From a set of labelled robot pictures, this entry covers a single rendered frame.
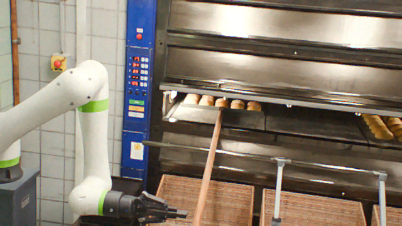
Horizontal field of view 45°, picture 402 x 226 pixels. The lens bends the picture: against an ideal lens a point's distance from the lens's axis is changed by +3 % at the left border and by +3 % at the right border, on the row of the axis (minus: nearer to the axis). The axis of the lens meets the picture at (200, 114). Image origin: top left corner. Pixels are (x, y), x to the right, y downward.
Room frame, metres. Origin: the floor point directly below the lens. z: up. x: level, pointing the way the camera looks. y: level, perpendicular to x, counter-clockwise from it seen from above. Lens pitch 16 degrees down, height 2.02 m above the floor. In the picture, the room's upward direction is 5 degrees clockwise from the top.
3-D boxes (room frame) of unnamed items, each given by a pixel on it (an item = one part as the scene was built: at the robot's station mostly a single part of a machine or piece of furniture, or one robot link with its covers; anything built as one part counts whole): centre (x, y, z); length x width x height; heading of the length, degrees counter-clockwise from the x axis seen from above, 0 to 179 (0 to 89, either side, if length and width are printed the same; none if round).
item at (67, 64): (2.75, 0.83, 1.46); 0.10 x 0.07 x 0.10; 83
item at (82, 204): (1.61, 0.38, 1.20); 0.14 x 0.13 x 0.11; 83
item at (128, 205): (1.58, 0.21, 1.20); 0.09 x 0.07 x 0.08; 83
